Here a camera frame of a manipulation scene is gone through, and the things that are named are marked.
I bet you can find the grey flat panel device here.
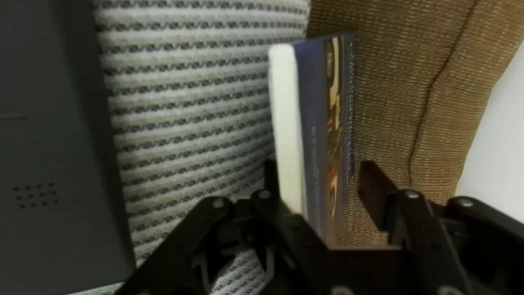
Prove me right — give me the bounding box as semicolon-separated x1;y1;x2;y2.
0;0;136;295

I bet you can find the blue paperback book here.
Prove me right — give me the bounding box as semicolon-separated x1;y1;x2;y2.
268;33;357;247

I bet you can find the brown woven pillow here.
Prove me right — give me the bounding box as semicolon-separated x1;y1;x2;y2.
306;0;524;247

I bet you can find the grey white striped pillow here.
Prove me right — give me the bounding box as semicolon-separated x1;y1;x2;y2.
92;0;312;295

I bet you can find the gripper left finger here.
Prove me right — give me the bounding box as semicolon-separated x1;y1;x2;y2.
114;159;333;295

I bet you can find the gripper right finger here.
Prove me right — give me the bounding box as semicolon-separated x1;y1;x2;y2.
357;161;524;295

